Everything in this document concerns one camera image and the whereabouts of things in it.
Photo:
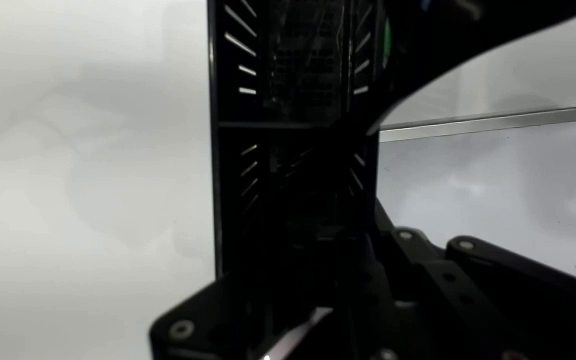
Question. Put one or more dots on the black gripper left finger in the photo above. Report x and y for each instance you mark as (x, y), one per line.
(251, 315)

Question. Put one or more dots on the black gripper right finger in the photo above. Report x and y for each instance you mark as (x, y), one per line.
(467, 300)

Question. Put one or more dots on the black cutlery box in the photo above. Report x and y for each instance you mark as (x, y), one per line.
(281, 75)

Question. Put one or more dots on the small whiteboard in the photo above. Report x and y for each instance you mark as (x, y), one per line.
(506, 178)

